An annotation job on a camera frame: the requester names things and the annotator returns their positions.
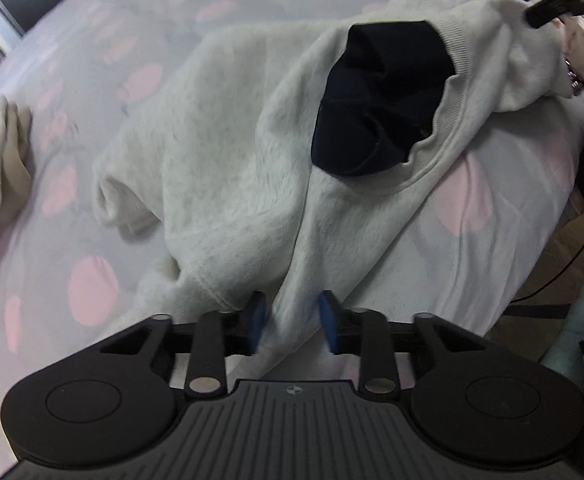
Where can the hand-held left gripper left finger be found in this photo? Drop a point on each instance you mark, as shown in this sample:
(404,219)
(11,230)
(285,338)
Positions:
(257,322)

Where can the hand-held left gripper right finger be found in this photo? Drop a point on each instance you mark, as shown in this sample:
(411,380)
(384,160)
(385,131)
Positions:
(329,322)

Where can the white fleece sweater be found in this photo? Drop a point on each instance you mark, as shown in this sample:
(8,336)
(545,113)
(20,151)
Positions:
(221,160)

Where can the black garment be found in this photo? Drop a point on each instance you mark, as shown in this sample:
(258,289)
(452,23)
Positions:
(377,100)

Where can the teal cloth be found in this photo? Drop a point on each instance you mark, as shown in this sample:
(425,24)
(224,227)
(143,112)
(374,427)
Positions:
(582,310)

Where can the folded beige garment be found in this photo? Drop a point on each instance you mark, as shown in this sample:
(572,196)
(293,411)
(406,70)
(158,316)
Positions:
(17,150)

